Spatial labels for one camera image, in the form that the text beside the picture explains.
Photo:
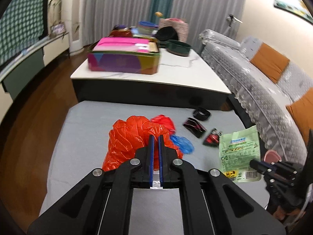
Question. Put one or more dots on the white air conditioner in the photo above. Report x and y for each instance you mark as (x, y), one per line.
(72, 16)

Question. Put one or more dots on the red plastic wrapper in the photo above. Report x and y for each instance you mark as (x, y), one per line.
(166, 122)

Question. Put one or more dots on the grey quilted sofa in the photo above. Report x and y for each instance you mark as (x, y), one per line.
(262, 99)

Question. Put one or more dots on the far orange cushion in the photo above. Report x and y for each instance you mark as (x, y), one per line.
(270, 62)

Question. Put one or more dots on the tv cabinet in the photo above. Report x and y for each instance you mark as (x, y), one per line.
(20, 71)

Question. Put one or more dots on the stack of coloured bowls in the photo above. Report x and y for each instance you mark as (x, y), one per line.
(147, 28)

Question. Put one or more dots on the television with checked cover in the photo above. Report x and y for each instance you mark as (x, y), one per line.
(22, 25)

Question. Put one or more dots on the blue plastic shoe cover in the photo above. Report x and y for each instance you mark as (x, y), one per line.
(185, 145)

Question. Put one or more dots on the black hat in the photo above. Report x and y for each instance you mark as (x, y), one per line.
(166, 33)

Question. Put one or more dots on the grey curtains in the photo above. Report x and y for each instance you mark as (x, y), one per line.
(99, 16)

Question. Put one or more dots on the orange cushion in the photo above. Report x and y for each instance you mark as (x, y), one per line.
(270, 62)
(302, 114)

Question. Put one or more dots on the white marble coffee table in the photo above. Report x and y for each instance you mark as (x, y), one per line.
(181, 82)

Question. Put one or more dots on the near orange cushion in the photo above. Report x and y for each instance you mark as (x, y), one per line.
(302, 114)

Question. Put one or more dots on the colourful rectangular box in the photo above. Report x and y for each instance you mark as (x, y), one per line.
(124, 55)

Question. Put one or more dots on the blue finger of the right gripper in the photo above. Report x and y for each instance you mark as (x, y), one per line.
(261, 166)

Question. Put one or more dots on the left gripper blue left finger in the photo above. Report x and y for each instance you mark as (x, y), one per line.
(151, 159)

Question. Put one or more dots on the orange plastic bag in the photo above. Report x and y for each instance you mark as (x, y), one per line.
(127, 136)

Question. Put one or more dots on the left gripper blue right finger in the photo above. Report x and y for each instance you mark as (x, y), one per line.
(160, 147)

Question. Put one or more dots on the pink plastic trash bin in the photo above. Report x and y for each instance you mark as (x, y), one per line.
(271, 156)

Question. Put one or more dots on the green snack bag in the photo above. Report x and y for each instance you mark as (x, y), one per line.
(236, 150)

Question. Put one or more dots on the pink woven basket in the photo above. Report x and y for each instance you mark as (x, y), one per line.
(181, 27)

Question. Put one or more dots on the photo frame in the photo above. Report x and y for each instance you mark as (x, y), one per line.
(57, 29)

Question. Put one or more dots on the black pink patterned wrapper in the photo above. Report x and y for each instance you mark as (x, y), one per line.
(195, 127)

